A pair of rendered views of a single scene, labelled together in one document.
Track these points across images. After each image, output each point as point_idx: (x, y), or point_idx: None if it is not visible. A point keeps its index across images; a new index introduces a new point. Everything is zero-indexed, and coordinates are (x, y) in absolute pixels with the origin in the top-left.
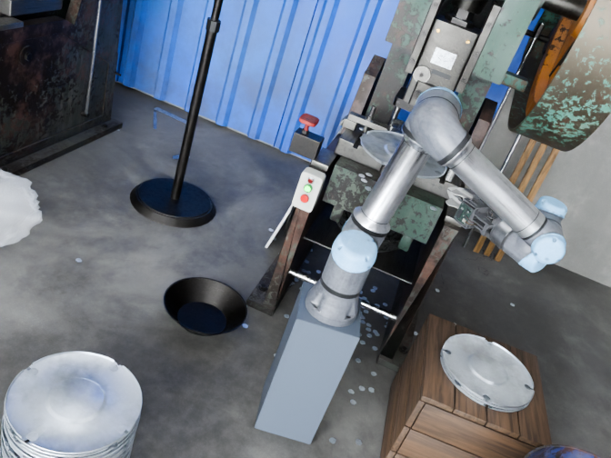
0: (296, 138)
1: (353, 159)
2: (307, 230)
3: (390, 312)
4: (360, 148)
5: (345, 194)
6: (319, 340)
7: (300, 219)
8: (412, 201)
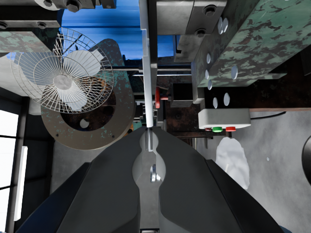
0: (175, 106)
1: (197, 50)
2: (298, 64)
3: None
4: (180, 47)
5: (238, 77)
6: None
7: (265, 109)
8: (261, 15)
